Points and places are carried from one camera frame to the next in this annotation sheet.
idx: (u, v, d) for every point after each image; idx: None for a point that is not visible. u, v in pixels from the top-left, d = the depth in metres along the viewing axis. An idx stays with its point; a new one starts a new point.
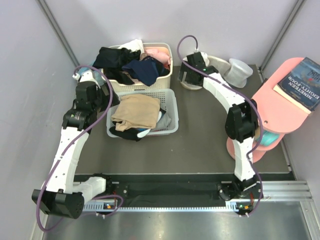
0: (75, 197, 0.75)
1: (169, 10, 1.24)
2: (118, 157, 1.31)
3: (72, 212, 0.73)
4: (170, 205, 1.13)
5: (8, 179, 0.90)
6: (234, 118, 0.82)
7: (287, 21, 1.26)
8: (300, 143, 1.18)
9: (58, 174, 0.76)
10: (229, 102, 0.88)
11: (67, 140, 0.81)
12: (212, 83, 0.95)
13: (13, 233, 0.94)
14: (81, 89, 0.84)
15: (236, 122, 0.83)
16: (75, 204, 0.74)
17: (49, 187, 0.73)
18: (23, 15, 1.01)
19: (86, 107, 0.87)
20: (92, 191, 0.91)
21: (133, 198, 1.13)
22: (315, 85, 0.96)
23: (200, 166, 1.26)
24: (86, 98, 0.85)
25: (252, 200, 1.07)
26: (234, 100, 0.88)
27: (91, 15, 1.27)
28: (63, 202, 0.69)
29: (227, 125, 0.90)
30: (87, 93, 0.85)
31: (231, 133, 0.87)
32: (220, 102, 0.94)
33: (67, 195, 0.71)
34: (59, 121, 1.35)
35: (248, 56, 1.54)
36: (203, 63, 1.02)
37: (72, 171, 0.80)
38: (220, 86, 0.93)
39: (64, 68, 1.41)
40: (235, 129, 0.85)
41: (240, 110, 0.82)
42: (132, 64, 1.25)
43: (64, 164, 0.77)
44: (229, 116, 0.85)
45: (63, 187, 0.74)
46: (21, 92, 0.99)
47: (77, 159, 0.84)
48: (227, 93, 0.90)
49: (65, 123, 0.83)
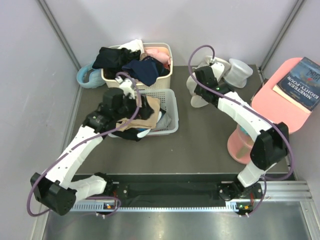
0: (68, 194, 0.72)
1: (168, 10, 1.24)
2: (119, 156, 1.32)
3: (59, 209, 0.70)
4: (170, 205, 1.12)
5: (8, 178, 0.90)
6: (264, 146, 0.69)
7: (287, 21, 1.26)
8: (300, 143, 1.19)
9: (61, 166, 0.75)
10: (254, 127, 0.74)
11: (81, 137, 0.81)
12: (230, 105, 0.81)
13: (13, 233, 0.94)
14: (108, 97, 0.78)
15: (267, 151, 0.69)
16: (64, 200, 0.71)
17: (48, 175, 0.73)
18: (23, 15, 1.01)
19: (109, 114, 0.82)
20: (89, 191, 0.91)
21: (133, 198, 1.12)
22: (314, 84, 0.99)
23: (199, 166, 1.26)
24: (110, 106, 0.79)
25: (252, 200, 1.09)
26: (259, 125, 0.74)
27: (91, 15, 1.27)
28: (55, 194, 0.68)
29: (252, 153, 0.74)
30: (113, 100, 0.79)
31: (260, 163, 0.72)
32: (243, 126, 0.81)
33: (61, 188, 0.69)
34: (60, 120, 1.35)
35: (248, 56, 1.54)
36: (214, 81, 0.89)
37: (73, 169, 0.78)
38: (239, 108, 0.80)
39: (64, 67, 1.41)
40: (265, 158, 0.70)
41: (271, 137, 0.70)
42: (132, 64, 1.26)
43: (70, 158, 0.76)
44: (256, 144, 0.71)
45: (61, 179, 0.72)
46: (22, 92, 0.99)
47: (82, 158, 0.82)
48: (250, 116, 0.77)
49: (86, 120, 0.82)
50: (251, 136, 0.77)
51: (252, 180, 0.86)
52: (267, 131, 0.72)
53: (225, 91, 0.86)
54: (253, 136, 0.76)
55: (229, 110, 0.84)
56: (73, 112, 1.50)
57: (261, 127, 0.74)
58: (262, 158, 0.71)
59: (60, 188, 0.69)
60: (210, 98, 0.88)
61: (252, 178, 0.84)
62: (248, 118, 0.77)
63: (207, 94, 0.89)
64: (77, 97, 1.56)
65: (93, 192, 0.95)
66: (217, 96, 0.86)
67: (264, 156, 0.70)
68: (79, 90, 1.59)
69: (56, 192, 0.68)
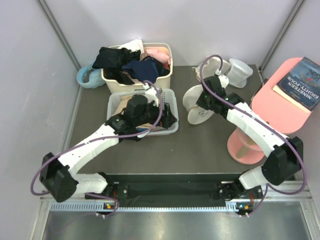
0: (70, 183, 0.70)
1: (168, 10, 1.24)
2: (119, 156, 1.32)
3: (58, 194, 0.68)
4: (170, 205, 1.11)
5: (8, 179, 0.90)
6: (278, 164, 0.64)
7: (287, 20, 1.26)
8: None
9: (75, 153, 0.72)
10: (267, 142, 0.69)
11: (100, 134, 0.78)
12: (241, 117, 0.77)
13: (13, 233, 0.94)
14: (133, 103, 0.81)
15: (281, 168, 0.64)
16: (65, 188, 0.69)
17: (61, 158, 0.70)
18: (23, 15, 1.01)
19: (131, 121, 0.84)
20: (90, 186, 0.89)
21: (134, 198, 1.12)
22: (314, 84, 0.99)
23: (199, 166, 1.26)
24: (133, 113, 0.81)
25: (252, 200, 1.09)
26: (273, 139, 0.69)
27: (90, 15, 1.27)
28: (60, 178, 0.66)
29: (264, 168, 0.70)
30: (137, 107, 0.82)
31: (274, 179, 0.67)
32: (254, 140, 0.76)
33: (68, 175, 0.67)
34: (59, 120, 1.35)
35: (248, 56, 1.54)
36: (222, 90, 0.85)
37: (84, 161, 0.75)
38: (250, 120, 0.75)
39: (64, 67, 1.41)
40: (278, 175, 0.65)
41: (285, 153, 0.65)
42: (132, 64, 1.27)
43: (85, 149, 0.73)
44: (270, 160, 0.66)
45: (70, 166, 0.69)
46: (22, 92, 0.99)
47: (95, 154, 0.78)
48: (262, 130, 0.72)
49: (108, 121, 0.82)
50: (264, 152, 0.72)
51: (254, 185, 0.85)
52: (281, 146, 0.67)
53: (234, 102, 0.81)
54: (266, 152, 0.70)
55: (239, 122, 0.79)
56: (73, 112, 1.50)
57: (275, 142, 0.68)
58: (276, 174, 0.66)
59: (68, 175, 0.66)
60: (219, 109, 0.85)
61: (254, 183, 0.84)
62: (260, 132, 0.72)
63: (215, 104, 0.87)
64: (77, 97, 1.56)
65: (93, 189, 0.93)
66: (226, 107, 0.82)
67: (279, 172, 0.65)
68: (79, 90, 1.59)
69: (62, 178, 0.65)
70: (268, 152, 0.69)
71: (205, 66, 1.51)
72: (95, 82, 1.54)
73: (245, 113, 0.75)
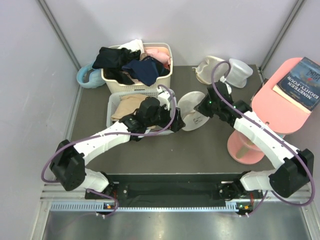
0: (80, 174, 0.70)
1: (168, 10, 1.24)
2: (119, 156, 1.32)
3: (67, 183, 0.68)
4: (170, 205, 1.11)
5: (8, 179, 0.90)
6: (289, 177, 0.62)
7: (287, 21, 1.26)
8: (300, 143, 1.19)
9: (90, 143, 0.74)
10: (277, 154, 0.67)
11: (114, 129, 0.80)
12: (249, 127, 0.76)
13: (13, 233, 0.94)
14: (147, 105, 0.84)
15: (291, 182, 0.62)
16: (75, 177, 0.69)
17: (76, 146, 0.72)
18: (23, 15, 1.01)
19: (142, 121, 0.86)
20: (94, 181, 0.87)
21: (133, 198, 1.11)
22: (314, 84, 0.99)
23: (199, 166, 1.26)
24: (146, 113, 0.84)
25: (252, 200, 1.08)
26: (283, 151, 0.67)
27: (90, 15, 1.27)
28: (73, 165, 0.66)
29: (272, 180, 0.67)
30: (150, 109, 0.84)
31: (282, 192, 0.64)
32: (263, 150, 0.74)
33: (82, 163, 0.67)
34: (59, 120, 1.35)
35: (248, 56, 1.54)
36: (228, 97, 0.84)
37: (96, 152, 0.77)
38: (259, 131, 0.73)
39: (64, 67, 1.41)
40: (288, 188, 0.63)
41: (295, 166, 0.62)
42: (132, 64, 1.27)
43: (99, 141, 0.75)
44: (279, 173, 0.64)
45: (85, 154, 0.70)
46: (22, 92, 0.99)
47: (106, 148, 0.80)
48: (271, 141, 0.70)
49: (122, 118, 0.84)
50: (273, 163, 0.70)
51: (256, 187, 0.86)
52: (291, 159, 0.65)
53: (242, 110, 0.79)
54: (275, 164, 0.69)
55: (248, 132, 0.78)
56: (73, 112, 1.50)
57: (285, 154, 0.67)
58: (284, 187, 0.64)
59: (82, 162, 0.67)
60: (226, 117, 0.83)
61: (257, 186, 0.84)
62: (270, 143, 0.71)
63: (223, 112, 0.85)
64: (77, 97, 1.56)
65: (95, 185, 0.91)
66: (233, 115, 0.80)
67: (288, 186, 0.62)
68: (79, 90, 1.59)
69: (76, 164, 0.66)
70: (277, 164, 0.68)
71: (205, 66, 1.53)
72: (95, 82, 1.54)
73: (253, 123, 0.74)
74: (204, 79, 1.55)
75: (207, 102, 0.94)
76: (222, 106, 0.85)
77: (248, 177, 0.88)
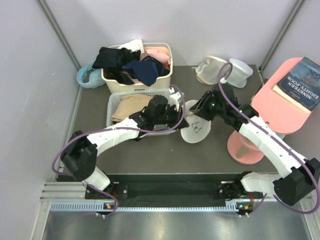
0: (92, 164, 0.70)
1: (168, 10, 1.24)
2: (119, 156, 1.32)
3: (78, 173, 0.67)
4: (170, 205, 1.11)
5: (8, 178, 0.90)
6: (295, 187, 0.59)
7: (287, 21, 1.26)
8: (300, 143, 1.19)
9: (102, 135, 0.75)
10: (284, 163, 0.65)
11: (125, 124, 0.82)
12: (255, 133, 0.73)
13: (13, 234, 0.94)
14: (155, 103, 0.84)
15: (297, 191, 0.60)
16: (86, 168, 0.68)
17: (89, 137, 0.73)
18: (23, 15, 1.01)
19: (151, 118, 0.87)
20: (99, 177, 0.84)
21: (133, 198, 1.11)
22: (314, 84, 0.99)
23: (199, 166, 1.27)
24: (154, 111, 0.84)
25: (252, 200, 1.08)
26: (290, 160, 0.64)
27: (90, 15, 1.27)
28: (87, 154, 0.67)
29: (277, 187, 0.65)
30: (158, 107, 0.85)
31: (287, 199, 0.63)
32: (268, 157, 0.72)
33: (96, 151, 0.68)
34: (59, 120, 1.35)
35: (248, 56, 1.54)
36: (234, 100, 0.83)
37: (107, 146, 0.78)
38: (266, 138, 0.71)
39: (64, 67, 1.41)
40: (293, 196, 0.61)
41: (303, 176, 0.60)
42: (132, 64, 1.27)
43: (111, 133, 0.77)
44: (284, 182, 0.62)
45: (98, 145, 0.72)
46: (22, 92, 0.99)
47: (117, 142, 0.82)
48: (278, 149, 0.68)
49: (132, 115, 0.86)
50: (279, 172, 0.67)
51: (256, 190, 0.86)
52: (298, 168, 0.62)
53: (248, 114, 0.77)
54: (281, 173, 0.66)
55: (253, 138, 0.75)
56: (73, 112, 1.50)
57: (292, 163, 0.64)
58: (290, 195, 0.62)
59: (95, 152, 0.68)
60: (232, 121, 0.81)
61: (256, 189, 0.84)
62: (276, 151, 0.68)
63: (228, 115, 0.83)
64: (77, 97, 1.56)
65: (100, 182, 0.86)
66: (239, 120, 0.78)
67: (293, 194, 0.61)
68: (79, 90, 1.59)
69: (89, 153, 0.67)
70: (283, 173, 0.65)
71: (205, 66, 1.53)
72: (95, 82, 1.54)
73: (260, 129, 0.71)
74: (204, 79, 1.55)
75: (209, 105, 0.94)
76: (228, 109, 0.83)
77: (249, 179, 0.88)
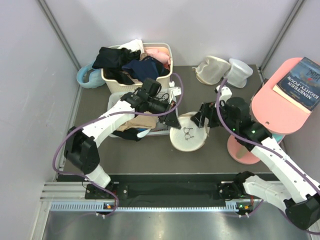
0: (95, 154, 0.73)
1: (168, 10, 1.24)
2: (119, 156, 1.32)
3: (84, 165, 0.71)
4: (170, 205, 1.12)
5: (8, 178, 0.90)
6: (310, 214, 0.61)
7: (287, 20, 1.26)
8: (300, 143, 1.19)
9: (97, 126, 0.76)
10: (298, 190, 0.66)
11: (118, 109, 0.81)
12: (269, 155, 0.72)
13: (14, 234, 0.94)
14: (150, 81, 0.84)
15: (311, 218, 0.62)
16: (91, 160, 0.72)
17: (85, 130, 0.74)
18: (23, 15, 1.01)
19: (145, 99, 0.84)
20: (100, 174, 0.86)
21: (133, 198, 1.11)
22: (314, 84, 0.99)
23: (199, 166, 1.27)
24: (149, 90, 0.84)
25: (252, 200, 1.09)
26: (305, 187, 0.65)
27: (90, 15, 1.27)
28: (87, 149, 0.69)
29: (289, 210, 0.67)
30: (152, 86, 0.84)
31: (300, 224, 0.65)
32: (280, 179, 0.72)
33: (94, 143, 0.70)
34: (59, 120, 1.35)
35: (248, 56, 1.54)
36: (250, 118, 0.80)
37: (106, 134, 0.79)
38: (281, 161, 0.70)
39: (64, 67, 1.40)
40: (306, 222, 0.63)
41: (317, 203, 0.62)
42: (132, 64, 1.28)
43: (106, 122, 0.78)
44: (298, 208, 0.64)
45: (95, 136, 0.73)
46: (22, 92, 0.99)
47: (114, 129, 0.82)
48: (293, 174, 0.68)
49: (123, 96, 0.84)
50: (291, 195, 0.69)
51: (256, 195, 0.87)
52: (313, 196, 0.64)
53: (261, 134, 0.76)
54: (295, 198, 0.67)
55: (266, 159, 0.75)
56: (73, 112, 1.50)
57: (306, 190, 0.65)
58: (303, 220, 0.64)
59: (94, 145, 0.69)
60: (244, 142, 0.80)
61: (259, 196, 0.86)
62: (291, 176, 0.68)
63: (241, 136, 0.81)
64: (77, 97, 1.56)
65: (101, 180, 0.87)
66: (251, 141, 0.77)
67: (308, 221, 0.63)
68: (79, 90, 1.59)
69: (89, 147, 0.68)
70: (297, 198, 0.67)
71: (205, 66, 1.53)
72: (95, 82, 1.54)
73: (275, 153, 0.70)
74: (204, 79, 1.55)
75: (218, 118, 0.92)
76: (241, 127, 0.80)
77: (253, 184, 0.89)
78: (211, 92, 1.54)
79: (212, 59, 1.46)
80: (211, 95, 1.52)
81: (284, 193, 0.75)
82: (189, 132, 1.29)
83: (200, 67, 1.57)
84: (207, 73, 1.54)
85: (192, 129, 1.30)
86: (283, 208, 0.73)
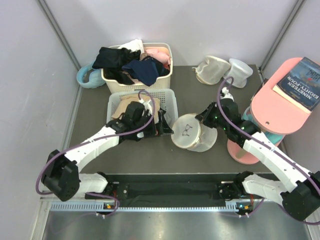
0: (75, 180, 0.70)
1: (169, 10, 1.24)
2: (118, 156, 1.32)
3: (62, 192, 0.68)
4: (170, 205, 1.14)
5: (8, 177, 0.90)
6: (303, 202, 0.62)
7: (287, 20, 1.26)
8: (300, 143, 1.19)
9: (80, 150, 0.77)
10: (289, 177, 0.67)
11: (103, 134, 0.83)
12: (259, 148, 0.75)
13: (13, 233, 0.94)
14: (132, 108, 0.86)
15: (305, 205, 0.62)
16: (70, 186, 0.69)
17: (67, 154, 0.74)
18: (23, 15, 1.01)
19: (130, 124, 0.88)
20: (91, 185, 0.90)
21: (133, 198, 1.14)
22: (314, 84, 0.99)
23: (199, 166, 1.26)
24: (133, 116, 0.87)
25: (252, 200, 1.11)
26: (294, 174, 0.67)
27: (90, 15, 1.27)
28: (67, 175, 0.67)
29: (285, 202, 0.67)
30: (135, 112, 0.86)
31: (296, 215, 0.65)
32: (273, 172, 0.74)
33: (76, 169, 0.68)
34: (59, 120, 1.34)
35: (248, 56, 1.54)
36: (238, 116, 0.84)
37: (88, 158, 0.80)
38: (270, 153, 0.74)
39: (64, 67, 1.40)
40: (302, 211, 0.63)
41: (308, 189, 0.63)
42: (132, 64, 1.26)
43: (89, 147, 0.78)
44: (292, 197, 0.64)
45: (77, 161, 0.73)
46: (22, 92, 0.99)
47: (97, 153, 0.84)
48: (283, 163, 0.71)
49: (109, 122, 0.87)
50: (285, 186, 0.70)
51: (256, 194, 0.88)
52: (303, 182, 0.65)
53: (250, 131, 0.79)
54: (287, 188, 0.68)
55: (257, 153, 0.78)
56: (73, 112, 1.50)
57: (296, 178, 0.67)
58: (299, 210, 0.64)
59: (75, 170, 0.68)
60: (235, 138, 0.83)
61: (257, 193, 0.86)
62: (281, 165, 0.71)
63: (231, 132, 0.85)
64: (77, 97, 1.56)
65: (96, 187, 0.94)
66: (243, 136, 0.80)
67: (302, 209, 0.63)
68: (79, 90, 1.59)
69: (70, 172, 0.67)
70: (289, 187, 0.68)
71: (205, 66, 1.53)
72: (95, 82, 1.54)
73: (264, 145, 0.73)
74: (204, 80, 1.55)
75: (212, 116, 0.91)
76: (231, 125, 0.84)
77: (252, 183, 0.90)
78: (211, 91, 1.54)
79: (213, 59, 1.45)
80: (211, 95, 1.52)
81: (281, 187, 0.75)
82: (188, 130, 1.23)
83: (200, 67, 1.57)
84: (207, 73, 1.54)
85: (192, 128, 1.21)
86: (280, 201, 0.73)
